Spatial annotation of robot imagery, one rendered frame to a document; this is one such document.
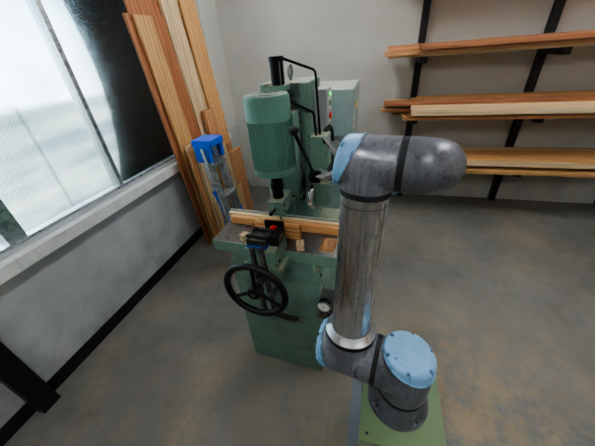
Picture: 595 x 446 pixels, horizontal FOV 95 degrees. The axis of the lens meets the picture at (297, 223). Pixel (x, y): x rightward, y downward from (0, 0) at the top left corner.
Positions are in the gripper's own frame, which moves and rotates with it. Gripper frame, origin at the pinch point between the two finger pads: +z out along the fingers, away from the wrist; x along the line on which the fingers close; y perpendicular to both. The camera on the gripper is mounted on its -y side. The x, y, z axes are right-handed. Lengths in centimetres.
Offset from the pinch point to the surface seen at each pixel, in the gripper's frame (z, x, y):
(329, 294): -34, 48, -34
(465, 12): -140, -208, -52
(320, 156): -11.3, -12.8, -22.6
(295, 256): -9.2, 34.5, -25.9
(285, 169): 6.0, 1.7, -16.0
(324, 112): -7.9, -31.8, -18.5
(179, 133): 59, -56, -154
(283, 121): 13.5, -11.7, -5.7
